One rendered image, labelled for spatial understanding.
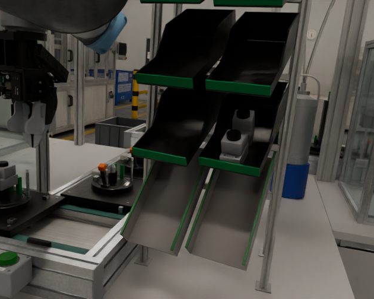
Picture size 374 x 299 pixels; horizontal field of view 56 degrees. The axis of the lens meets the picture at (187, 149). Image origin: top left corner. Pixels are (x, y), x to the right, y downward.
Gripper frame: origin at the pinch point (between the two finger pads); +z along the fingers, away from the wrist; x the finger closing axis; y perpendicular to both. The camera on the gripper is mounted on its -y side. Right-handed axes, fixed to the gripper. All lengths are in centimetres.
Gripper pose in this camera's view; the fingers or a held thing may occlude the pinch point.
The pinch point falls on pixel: (35, 140)
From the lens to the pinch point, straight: 74.6
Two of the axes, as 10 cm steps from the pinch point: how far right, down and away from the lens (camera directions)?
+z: -0.8, 9.7, 2.5
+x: 9.7, 1.4, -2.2
